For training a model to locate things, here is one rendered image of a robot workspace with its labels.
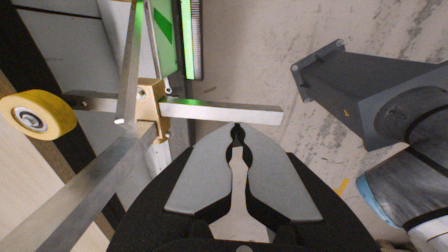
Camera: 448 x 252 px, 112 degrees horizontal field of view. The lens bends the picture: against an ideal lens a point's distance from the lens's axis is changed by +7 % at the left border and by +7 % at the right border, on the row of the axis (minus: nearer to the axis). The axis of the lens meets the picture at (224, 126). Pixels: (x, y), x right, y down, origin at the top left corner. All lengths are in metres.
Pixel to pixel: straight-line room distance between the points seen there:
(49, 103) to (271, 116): 0.37
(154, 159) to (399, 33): 1.52
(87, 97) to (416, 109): 0.83
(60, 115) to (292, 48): 1.11
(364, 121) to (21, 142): 0.91
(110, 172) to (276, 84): 1.09
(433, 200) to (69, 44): 0.90
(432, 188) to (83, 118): 0.87
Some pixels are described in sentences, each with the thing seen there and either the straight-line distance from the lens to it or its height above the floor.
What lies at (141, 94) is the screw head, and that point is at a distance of 0.30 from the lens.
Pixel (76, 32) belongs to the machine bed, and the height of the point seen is 0.71.
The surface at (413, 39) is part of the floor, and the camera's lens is 1.52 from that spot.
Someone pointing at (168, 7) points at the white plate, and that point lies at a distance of 0.40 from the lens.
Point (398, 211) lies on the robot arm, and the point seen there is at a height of 0.85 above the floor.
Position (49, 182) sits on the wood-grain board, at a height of 0.90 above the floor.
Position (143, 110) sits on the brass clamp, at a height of 0.84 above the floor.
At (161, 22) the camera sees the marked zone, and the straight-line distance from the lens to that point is 0.35.
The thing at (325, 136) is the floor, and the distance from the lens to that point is 1.55.
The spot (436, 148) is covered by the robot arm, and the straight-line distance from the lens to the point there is 0.64.
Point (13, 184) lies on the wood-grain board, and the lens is 0.60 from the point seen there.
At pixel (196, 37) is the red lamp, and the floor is 0.70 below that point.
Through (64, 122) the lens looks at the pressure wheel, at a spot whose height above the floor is 0.90.
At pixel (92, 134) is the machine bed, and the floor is 0.79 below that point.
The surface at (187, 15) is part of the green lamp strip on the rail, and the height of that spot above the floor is 0.70.
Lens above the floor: 1.09
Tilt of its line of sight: 58 degrees down
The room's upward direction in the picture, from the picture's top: 173 degrees counter-clockwise
